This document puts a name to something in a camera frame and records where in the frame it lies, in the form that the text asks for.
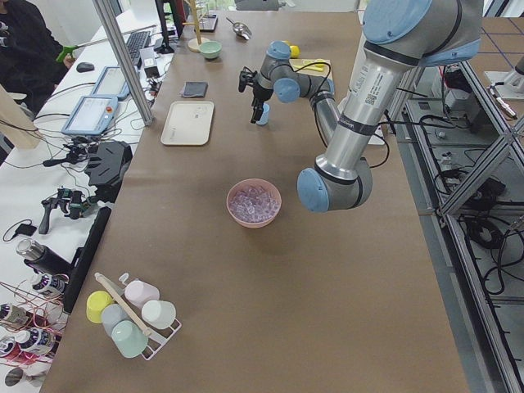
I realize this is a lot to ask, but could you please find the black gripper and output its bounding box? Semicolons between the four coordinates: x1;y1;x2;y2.
251;79;273;124

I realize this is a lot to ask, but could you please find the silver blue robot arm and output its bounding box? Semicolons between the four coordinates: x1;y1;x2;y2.
238;1;483;212

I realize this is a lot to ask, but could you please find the light blue plastic cup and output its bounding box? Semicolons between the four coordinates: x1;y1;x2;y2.
255;102;270;126

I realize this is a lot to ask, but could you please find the steel ice scoop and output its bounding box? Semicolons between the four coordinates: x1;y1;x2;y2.
226;17;252;41

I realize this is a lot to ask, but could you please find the wooden cup stand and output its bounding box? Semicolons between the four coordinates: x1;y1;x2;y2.
183;0;209;53

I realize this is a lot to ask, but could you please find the pink bowl of ice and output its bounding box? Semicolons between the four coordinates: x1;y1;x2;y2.
226;178;282;228

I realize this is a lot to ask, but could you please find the pink cup on rack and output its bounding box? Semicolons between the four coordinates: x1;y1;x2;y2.
124;280;160;308

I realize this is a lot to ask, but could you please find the white cup on rack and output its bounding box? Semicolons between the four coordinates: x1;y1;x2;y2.
141;300;176;329

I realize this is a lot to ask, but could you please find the yellow cup on rack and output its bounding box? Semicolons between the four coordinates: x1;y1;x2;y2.
86;291;114;323

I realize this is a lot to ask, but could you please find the grey cup on rack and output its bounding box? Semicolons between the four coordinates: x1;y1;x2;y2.
101;303;129;337

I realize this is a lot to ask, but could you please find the mint cup on rack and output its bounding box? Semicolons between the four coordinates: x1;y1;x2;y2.
111;320;148;359

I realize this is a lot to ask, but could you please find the yellow lemon rear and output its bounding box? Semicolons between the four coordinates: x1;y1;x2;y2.
290;45;300;59

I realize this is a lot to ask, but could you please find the grey folded cloth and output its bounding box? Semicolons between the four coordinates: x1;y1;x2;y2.
180;81;208;98

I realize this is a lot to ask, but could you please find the yellow plastic knife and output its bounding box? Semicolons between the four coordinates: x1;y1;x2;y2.
294;65;324;73

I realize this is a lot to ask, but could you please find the cream rabbit tray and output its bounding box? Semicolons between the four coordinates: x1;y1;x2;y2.
160;101;215;147

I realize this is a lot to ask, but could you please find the mint green bowl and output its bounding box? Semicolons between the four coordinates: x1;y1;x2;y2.
199;40;222;60

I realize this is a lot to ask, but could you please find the bamboo cutting board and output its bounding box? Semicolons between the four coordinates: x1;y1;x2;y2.
290;59;333;81

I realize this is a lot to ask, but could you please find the lemon half upper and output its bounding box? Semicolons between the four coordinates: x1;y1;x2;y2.
314;59;326;68

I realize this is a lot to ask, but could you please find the black keyboard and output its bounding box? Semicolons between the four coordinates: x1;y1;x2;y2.
126;30;150;67

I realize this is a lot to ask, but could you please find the blue teach pendant far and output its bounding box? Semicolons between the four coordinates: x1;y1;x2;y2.
91;66;130;101

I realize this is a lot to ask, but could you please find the blue teach pendant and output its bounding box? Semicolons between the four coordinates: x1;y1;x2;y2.
91;66;130;101
61;95;119;136

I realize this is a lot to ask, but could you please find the black plastic shell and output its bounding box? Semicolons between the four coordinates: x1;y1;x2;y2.
84;141;133;203

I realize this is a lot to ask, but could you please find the blue teach pendant near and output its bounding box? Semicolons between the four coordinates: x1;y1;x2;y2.
61;95;119;136

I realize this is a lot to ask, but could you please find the black computer mouse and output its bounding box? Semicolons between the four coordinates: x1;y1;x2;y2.
76;62;95;73

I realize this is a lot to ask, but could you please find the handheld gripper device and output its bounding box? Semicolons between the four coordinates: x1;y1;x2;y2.
38;187;99;234

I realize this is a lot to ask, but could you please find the person in black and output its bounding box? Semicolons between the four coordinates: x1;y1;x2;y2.
1;0;75;115

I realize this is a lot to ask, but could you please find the black steel thermos bottle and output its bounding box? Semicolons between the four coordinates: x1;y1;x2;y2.
16;239;73;275

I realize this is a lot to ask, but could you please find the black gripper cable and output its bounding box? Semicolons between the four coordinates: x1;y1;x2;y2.
282;61;394;169

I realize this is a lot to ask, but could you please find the aluminium frame post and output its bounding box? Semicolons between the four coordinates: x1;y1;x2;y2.
93;0;153;126

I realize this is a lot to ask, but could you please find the white wire cup rack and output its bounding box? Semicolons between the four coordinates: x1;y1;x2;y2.
94;273;182;360

